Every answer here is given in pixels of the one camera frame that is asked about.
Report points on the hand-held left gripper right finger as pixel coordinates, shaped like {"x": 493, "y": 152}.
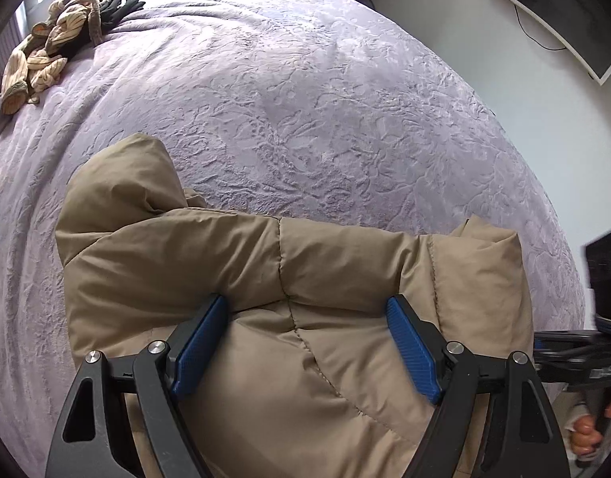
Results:
{"x": 415, "y": 348}

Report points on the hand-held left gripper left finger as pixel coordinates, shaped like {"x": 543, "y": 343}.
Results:
{"x": 198, "y": 343}

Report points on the tan puffer jacket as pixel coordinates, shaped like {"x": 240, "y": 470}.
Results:
{"x": 335, "y": 259}

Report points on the dark clothes pile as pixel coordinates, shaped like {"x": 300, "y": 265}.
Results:
{"x": 120, "y": 10}

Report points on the person's right hand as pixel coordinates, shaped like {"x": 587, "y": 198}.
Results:
{"x": 587, "y": 438}

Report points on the purple embossed bed blanket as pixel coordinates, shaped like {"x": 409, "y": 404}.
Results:
{"x": 335, "y": 84}

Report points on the beige striped knit garment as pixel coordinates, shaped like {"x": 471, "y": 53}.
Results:
{"x": 41, "y": 64}

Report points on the black wall television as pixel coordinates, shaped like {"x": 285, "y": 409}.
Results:
{"x": 564, "y": 5}

